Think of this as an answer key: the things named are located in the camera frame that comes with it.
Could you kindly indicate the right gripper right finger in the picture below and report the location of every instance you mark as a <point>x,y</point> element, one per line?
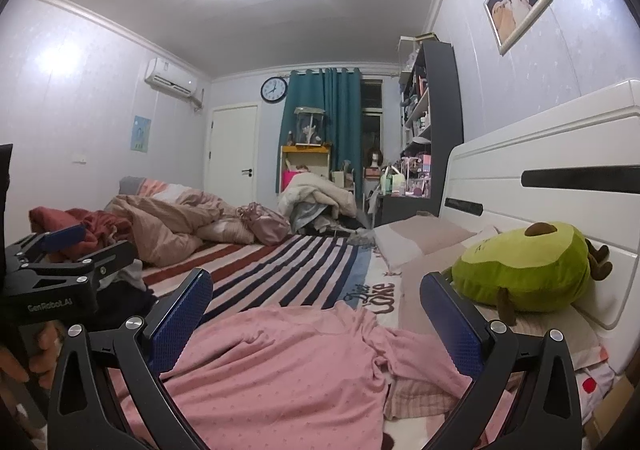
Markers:
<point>545,413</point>

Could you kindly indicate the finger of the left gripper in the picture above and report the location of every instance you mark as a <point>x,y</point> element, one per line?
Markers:
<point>111,259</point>
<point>63,239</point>

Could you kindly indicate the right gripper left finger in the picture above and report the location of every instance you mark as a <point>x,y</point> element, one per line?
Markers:
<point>85,413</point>

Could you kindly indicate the pink knit sweater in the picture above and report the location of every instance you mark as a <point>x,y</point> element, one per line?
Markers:
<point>308,378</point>

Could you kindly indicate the person's left hand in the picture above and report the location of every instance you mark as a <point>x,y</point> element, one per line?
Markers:
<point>42,360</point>

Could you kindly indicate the red garment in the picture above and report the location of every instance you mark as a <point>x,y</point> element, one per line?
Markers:
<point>102,229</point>

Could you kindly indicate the beige pink duvet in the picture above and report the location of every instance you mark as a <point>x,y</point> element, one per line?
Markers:
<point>170,222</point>

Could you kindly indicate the green avocado plush toy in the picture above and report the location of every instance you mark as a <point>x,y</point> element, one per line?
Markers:
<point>542,268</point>

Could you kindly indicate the striped bed blanket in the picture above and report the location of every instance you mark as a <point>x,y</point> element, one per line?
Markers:
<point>315,271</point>

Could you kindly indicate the pink satin pillow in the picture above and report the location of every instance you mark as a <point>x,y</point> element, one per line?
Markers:
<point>269,227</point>

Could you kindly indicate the white door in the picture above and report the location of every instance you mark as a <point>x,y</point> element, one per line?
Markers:
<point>231,153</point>

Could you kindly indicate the white air conditioner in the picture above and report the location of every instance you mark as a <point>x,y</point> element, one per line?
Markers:
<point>167,77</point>

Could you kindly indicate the cream blanket pile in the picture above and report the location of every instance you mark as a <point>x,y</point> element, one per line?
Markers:
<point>308,195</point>

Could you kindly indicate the beige pillow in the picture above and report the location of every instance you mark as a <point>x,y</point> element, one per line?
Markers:
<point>413,238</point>

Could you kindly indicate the yellow shelf unit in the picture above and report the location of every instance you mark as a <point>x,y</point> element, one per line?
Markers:
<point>316,159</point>

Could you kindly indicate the glass display case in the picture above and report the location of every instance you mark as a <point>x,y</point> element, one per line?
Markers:
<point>309,126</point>

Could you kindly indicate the white bed headboard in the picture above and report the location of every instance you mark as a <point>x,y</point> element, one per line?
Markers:
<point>578,163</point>

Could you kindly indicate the teal curtain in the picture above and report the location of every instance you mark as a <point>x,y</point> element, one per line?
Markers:
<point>337,92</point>

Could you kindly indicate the dark bookshelf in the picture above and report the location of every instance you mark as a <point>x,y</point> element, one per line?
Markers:
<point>431,126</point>

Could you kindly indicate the blue wall poster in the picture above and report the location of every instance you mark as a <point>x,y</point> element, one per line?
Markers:
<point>140,134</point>

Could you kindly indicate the round wall clock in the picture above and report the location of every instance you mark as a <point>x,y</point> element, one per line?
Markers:
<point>274,89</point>

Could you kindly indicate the framed wall photo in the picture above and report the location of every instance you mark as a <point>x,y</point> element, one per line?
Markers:
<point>511,19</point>

